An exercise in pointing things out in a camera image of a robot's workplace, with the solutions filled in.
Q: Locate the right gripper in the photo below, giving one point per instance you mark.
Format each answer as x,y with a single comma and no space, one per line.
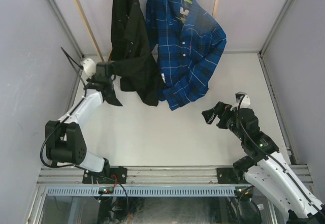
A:
221,108

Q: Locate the black shirt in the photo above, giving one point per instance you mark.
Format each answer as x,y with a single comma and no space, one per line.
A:
131,54

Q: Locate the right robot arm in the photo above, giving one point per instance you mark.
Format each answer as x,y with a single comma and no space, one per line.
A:
264,166

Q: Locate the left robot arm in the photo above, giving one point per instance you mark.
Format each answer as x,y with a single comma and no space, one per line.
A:
64,143

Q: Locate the blue plaid shirt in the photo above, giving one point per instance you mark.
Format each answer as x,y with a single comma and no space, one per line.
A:
189,43

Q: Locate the wooden clothes rack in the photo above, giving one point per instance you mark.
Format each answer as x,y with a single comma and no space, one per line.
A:
92,37

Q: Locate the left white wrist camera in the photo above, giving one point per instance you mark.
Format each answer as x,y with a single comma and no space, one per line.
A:
89,67

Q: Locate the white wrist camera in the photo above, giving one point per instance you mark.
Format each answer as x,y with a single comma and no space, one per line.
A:
242,101
89,67

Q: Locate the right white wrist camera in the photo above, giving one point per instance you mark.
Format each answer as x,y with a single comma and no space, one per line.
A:
242,101

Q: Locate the right black mount plate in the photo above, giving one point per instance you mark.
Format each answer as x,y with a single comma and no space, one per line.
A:
227,175

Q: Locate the black mount plate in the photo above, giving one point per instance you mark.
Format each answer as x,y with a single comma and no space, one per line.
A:
227,175
116,174

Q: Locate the left black mount plate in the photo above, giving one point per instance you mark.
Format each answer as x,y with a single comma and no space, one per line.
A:
116,174

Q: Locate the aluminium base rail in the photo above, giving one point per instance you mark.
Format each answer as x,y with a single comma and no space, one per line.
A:
137,176

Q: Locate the blue slotted cable duct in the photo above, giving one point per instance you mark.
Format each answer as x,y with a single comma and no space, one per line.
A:
143,191

